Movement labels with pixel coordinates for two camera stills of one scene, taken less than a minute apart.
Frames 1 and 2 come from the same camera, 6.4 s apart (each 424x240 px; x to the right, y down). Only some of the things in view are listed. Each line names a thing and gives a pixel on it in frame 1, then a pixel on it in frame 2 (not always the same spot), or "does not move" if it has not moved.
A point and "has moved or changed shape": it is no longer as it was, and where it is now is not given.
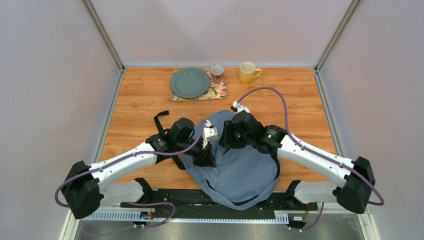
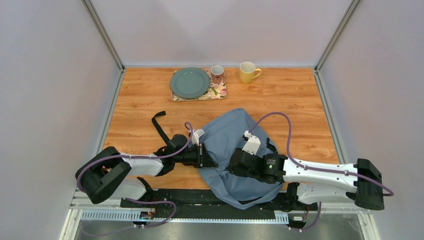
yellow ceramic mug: x=247 y=71 does not move
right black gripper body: x=238 y=141 -> x=236 y=172
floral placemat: x=215 y=91 does not move
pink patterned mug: x=217 y=72 does not move
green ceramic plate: x=190 y=83 does not move
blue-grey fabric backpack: x=242 y=176 has moved or changed shape
